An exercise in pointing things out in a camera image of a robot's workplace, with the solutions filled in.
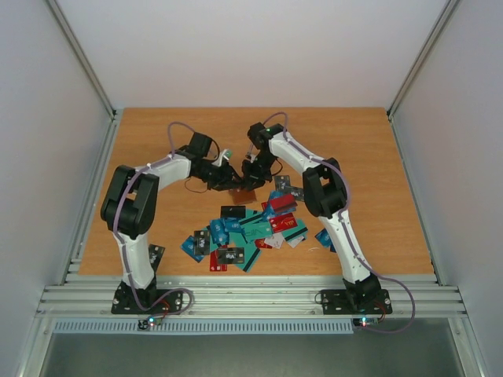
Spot brown leather card holder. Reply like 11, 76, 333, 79
229, 188, 257, 206

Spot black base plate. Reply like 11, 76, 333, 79
317, 289, 393, 316
111, 282, 184, 315

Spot blue card pile centre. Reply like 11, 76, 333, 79
209, 218, 229, 245

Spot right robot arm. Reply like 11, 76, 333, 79
242, 123, 375, 312

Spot grey slotted cable duct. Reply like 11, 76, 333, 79
53, 318, 354, 335

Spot controller board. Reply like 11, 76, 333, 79
353, 317, 383, 328
137, 317, 163, 331

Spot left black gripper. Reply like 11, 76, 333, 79
196, 161, 246, 191

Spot blue card right upper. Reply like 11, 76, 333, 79
315, 229, 336, 252

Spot red gold VIP card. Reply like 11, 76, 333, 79
269, 214, 298, 233

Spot teal card pile bottom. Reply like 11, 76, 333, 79
231, 209, 308, 249

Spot dark red card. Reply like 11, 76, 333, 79
267, 194, 297, 214

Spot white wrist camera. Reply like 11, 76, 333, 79
245, 147, 254, 161
212, 148, 233, 167

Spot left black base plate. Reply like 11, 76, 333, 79
111, 282, 184, 315

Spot left controller board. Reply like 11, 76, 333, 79
137, 317, 163, 331

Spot black card top upper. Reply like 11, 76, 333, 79
274, 175, 291, 192

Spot blue card left edge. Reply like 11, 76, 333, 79
181, 236, 205, 263

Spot black VIP card bottom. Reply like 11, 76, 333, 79
216, 247, 245, 265

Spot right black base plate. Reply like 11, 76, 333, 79
317, 289, 393, 316

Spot black VIP card top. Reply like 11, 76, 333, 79
284, 185, 304, 202

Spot aluminium frame rails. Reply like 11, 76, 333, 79
36, 274, 467, 319

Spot black VIP card far left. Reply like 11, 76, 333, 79
149, 244, 165, 272

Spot black vip card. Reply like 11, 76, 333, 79
149, 244, 165, 272
216, 247, 245, 265
193, 229, 211, 255
284, 185, 304, 202

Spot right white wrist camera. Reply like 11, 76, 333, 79
245, 147, 254, 161

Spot black plain card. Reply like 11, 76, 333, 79
220, 206, 246, 218

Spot right controller board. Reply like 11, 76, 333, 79
353, 317, 383, 328

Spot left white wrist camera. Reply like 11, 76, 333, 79
212, 148, 233, 167

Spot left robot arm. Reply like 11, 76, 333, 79
101, 133, 241, 313

